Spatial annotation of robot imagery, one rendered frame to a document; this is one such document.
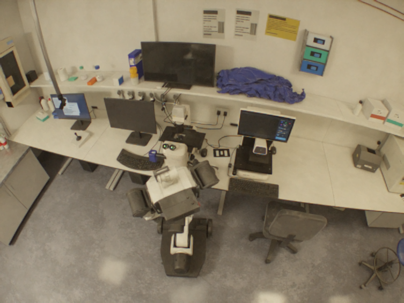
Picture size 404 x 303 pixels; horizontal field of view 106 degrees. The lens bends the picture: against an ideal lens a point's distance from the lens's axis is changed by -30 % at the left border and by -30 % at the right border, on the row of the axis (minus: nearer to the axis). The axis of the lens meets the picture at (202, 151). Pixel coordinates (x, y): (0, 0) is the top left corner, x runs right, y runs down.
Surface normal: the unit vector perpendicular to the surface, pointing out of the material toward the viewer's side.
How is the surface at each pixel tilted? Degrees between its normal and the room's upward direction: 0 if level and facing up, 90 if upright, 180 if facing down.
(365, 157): 45
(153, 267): 0
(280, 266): 0
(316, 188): 0
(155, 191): 14
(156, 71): 86
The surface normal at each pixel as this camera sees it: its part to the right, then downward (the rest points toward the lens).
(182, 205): 0.00, -0.50
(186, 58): -0.22, 0.64
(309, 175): 0.01, -0.70
